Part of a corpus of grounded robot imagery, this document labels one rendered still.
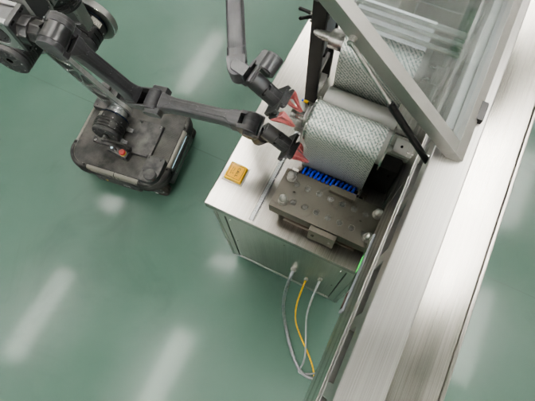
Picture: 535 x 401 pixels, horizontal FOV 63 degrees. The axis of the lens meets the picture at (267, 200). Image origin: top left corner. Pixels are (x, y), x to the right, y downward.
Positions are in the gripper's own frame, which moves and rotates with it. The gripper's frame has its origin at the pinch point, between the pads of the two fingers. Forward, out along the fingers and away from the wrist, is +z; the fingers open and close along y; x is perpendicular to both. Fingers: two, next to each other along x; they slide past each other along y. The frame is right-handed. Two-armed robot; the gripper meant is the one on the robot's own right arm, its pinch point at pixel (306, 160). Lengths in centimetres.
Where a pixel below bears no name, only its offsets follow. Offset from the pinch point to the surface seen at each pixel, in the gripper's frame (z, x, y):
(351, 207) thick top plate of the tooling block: 20.0, 7.7, 8.3
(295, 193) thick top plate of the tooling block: 2.9, -2.4, 12.1
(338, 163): 5.6, 12.8, 0.3
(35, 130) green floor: -106, -186, 7
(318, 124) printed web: -10.4, 21.0, -2.0
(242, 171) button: -12.6, -23.7, 8.7
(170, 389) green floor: 32, -105, 104
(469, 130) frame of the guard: 1, 71, 7
